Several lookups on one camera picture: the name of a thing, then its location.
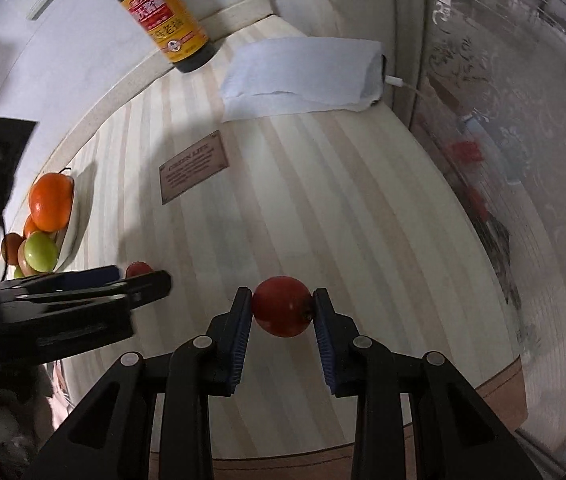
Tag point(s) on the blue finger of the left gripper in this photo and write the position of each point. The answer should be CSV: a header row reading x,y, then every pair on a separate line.
x,y
21,304
67,280

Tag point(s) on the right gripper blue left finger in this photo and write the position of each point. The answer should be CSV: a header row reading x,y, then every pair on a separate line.
x,y
207,365

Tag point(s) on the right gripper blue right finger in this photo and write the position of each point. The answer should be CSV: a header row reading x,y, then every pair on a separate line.
x,y
360,367

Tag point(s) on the cherry tomato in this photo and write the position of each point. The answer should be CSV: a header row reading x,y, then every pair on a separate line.
x,y
138,268
282,306

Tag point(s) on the large orange top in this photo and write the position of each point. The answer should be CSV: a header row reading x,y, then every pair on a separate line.
x,y
50,201

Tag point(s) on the reddish yellow apple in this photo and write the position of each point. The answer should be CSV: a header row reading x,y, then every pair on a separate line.
x,y
23,264

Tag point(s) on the brown label card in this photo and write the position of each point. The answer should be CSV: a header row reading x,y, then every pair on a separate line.
x,y
195,164

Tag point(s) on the striped cat tablecloth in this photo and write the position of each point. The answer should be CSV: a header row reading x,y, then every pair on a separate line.
x,y
345,201

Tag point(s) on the white paper tissue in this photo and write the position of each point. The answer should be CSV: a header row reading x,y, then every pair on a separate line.
x,y
299,75

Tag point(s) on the soy sauce bottle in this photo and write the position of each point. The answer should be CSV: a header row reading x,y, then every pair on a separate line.
x,y
174,30

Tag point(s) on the frosted glass sliding door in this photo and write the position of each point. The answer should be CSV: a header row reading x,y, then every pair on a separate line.
x,y
490,107

